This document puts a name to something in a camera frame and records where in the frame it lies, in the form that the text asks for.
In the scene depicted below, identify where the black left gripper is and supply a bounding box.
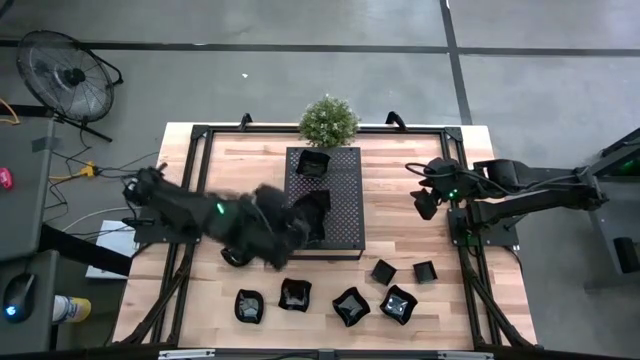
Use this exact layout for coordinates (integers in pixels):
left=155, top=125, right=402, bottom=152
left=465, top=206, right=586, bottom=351
left=254, top=183, right=314, bottom=244

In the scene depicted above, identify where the small black square plate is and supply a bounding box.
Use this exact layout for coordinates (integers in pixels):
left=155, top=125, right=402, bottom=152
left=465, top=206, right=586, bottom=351
left=412, top=260, right=439, bottom=285

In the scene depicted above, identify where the small black pot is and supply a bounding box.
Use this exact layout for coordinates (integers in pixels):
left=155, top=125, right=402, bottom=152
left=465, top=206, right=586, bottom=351
left=370, top=258, right=398, bottom=287

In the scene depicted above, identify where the black perforated metal stand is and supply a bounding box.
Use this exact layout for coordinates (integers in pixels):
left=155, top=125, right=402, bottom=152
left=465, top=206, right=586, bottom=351
left=282, top=145, right=367, bottom=261

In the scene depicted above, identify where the green plant in black pot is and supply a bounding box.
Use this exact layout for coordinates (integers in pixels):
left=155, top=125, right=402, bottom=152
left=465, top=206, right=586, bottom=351
left=298, top=93, right=361, bottom=149

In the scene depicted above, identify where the grey side cabinet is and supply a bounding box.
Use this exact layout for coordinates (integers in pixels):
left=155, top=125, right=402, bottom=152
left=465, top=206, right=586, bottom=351
left=574, top=127, right=640, bottom=291

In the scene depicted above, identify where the white flat board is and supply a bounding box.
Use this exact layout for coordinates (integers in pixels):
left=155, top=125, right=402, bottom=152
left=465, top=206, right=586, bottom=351
left=84, top=219, right=140, bottom=280

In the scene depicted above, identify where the black cylindrical object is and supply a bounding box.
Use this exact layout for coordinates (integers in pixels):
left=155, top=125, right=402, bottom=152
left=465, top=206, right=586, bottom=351
left=612, top=236, right=640, bottom=275

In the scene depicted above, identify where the yellow power plug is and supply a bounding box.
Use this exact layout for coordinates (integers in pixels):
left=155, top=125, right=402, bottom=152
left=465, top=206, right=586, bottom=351
left=48, top=160, right=100, bottom=182

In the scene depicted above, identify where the black diagonal beam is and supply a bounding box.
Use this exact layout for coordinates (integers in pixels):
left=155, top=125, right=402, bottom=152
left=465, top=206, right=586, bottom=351
left=37, top=222, right=134, bottom=279

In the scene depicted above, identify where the white and yellow spray can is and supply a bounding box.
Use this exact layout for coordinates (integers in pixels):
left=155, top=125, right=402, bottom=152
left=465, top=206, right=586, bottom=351
left=52, top=294, right=93, bottom=324

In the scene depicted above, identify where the grey desk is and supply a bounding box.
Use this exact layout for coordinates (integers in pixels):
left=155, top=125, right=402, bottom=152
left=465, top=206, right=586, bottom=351
left=0, top=117, right=59, bottom=354

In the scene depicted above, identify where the black floor fan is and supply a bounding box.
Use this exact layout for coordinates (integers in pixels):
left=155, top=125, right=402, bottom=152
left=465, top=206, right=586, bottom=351
left=15, top=29, right=125, bottom=144

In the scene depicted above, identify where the black computer mouse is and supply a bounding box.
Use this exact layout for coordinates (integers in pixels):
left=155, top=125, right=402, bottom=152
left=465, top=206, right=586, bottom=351
left=2, top=272, right=37, bottom=324

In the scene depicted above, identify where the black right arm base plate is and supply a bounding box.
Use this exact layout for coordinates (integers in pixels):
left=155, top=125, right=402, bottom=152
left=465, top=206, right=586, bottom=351
left=446, top=206, right=521, bottom=249

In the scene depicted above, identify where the black metal table frame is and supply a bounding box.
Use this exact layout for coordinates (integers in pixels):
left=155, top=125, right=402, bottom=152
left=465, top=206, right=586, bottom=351
left=112, top=112, right=539, bottom=351

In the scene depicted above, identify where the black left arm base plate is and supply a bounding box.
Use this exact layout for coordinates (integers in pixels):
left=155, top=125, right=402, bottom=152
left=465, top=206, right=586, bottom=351
left=133, top=214, right=202, bottom=246

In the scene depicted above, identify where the silver metal bracket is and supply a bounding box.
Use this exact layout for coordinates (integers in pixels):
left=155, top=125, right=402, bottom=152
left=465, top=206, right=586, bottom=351
left=437, top=349, right=496, bottom=360
left=157, top=348, right=216, bottom=360

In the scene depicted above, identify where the white cable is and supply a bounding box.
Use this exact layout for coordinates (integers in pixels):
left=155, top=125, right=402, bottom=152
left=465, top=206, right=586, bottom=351
left=62, top=206, right=146, bottom=232

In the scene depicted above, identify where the red connector with yellow cable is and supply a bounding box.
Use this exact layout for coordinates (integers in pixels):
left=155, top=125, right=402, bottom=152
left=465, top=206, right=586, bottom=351
left=0, top=97, right=21, bottom=126

